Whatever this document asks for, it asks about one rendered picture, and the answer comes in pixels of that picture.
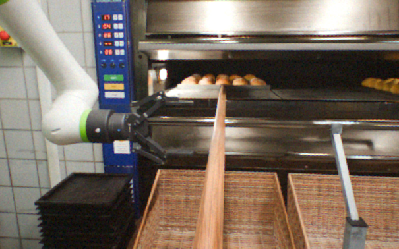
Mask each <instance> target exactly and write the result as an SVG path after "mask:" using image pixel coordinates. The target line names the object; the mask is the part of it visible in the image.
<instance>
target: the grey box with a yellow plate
mask: <svg viewBox="0 0 399 249"><path fill-rule="evenodd" d="M0 31H4V29H2V27H0ZM0 48H21V47H20V46H19V45H18V44H17V42H15V41H14V39H12V37H10V36H9V39H8V40H1V39H0Z"/></svg>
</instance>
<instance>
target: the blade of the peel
mask: <svg viewBox="0 0 399 249"><path fill-rule="evenodd" d="M177 89H217V90H220V84H216V83H215V84H178V85H177ZM269 89H270V85H268V84H267V85H226V90H269Z"/></svg>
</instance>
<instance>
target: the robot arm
mask: <svg viewBox="0 0 399 249"><path fill-rule="evenodd" d="M0 27H2V29H4V31H6V33H8V35H10V37H12V39H14V41H15V42H17V44H18V45H19V46H20V47H21V48H23V50H25V52H27V54H28V55H29V56H30V57H31V58H32V60H33V61H34V62H35V63H36V64H37V65H38V66H39V69H40V70H41V71H42V72H43V73H44V75H45V76H46V77H47V79H48V80H49V81H50V83H51V84H52V86H53V87H54V88H55V90H56V91H57V97H56V99H55V101H54V102H53V104H52V105H51V107H50V108H49V110H48V111H47V113H46V114H45V115H44V117H43V119H42V124H41V127H42V132H43V134H44V136H45V137H46V138H47V139H48V140H49V141H50V142H52V143H54V144H57V145H68V144H75V143H108V144H111V143H113V142H114V141H115V140H125V141H132V142H133V148H132V150H131V151H132V152H133V153H139V154H141V155H143V156H145V157H147V158H149V159H151V160H152V161H155V162H156V163H159V164H161V165H165V164H166V161H167V159H179V158H180V156H193V150H168V152H167V151H166V150H165V149H163V148H162V147H161V145H159V144H157V143H156V142H155V141H153V139H151V137H150V136H149V135H148V121H147V119H146V118H147V117H148V116H149V115H150V114H152V113H153V112H154V111H155V109H157V108H159V106H161V105H162V104H163V103H164V102H165V103H166V105H192V104H193V101H180V100H179V97H173V96H167V95H166V91H165V90H160V91H159V92H156V93H154V94H152V95H150V96H148V97H146V98H144V99H142V100H140V101H133V102H130V104H129V106H130V107H131V111H132V113H115V111H113V109H112V110H96V109H93V106H94V105H95V103H96V102H97V100H98V95H99V91H98V87H97V85H96V83H95V82H94V81H93V80H92V79H91V77H89V76H88V75H87V73H86V72H85V71H84V69H83V68H82V67H81V66H80V65H79V63H78V62H77V61H76V59H74V58H73V56H72V55H71V54H70V53H69V51H68V49H67V48H66V47H65V45H64V44H63V42H62V41H61V40H60V38H59V36H58V35H57V34H56V33H55V30H54V29H53V28H52V26H51V24H50V22H49V20H48V19H47V17H46V15H45V14H44V12H43V10H42V8H41V6H40V5H39V3H38V1H37V0H0ZM159 96H161V100H160V101H157V102H156V103H155V104H154V105H153V106H152V107H151V108H150V109H148V111H147V112H146V113H144V114H143V115H140V114H139V113H137V109H138V108H139V105H142V104H144V103H146V102H148V101H150V100H152V99H154V98H156V97H159ZM139 140H141V141H143V142H144V143H145V144H147V145H148V146H149V147H150V148H151V149H152V150H154V151H155V152H156V153H157V154H159V155H157V154H155V153H153V152H151V151H149V150H147V149H145V148H143V147H141V145H140V144H138V141H139Z"/></svg>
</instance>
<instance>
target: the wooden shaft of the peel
mask: <svg viewBox="0 0 399 249"><path fill-rule="evenodd" d="M225 110H226V87H225V86H221V87H220V94H219V98H218V105H217V110H216V118H215V121H214V129H213V133H212V140H211V145H210V152H209V156H208V164H207V168H206V175H205V180H204V187H203V191H202V199H201V203H200V210H199V218H198V219H197V226H196V230H195V237H194V241H193V249H223V220H224V148H225Z"/></svg>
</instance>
